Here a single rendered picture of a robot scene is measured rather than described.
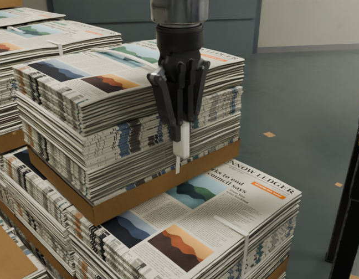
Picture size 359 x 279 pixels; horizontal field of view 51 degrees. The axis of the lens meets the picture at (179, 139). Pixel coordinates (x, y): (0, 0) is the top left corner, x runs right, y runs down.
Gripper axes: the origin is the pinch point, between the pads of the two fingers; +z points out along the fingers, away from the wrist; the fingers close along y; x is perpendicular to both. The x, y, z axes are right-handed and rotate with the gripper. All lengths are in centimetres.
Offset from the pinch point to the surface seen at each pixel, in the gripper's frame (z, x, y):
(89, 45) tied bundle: -9.2, -40.6, -8.2
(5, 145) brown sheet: 9.8, -40.8, 17.1
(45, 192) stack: 12.6, -20.5, 18.1
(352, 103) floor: 94, -71, -288
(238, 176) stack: 12.9, 3.5, -13.7
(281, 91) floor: 93, -132, -270
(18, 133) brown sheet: 7.7, -40.7, 13.7
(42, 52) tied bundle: -9.7, -41.0, 4.1
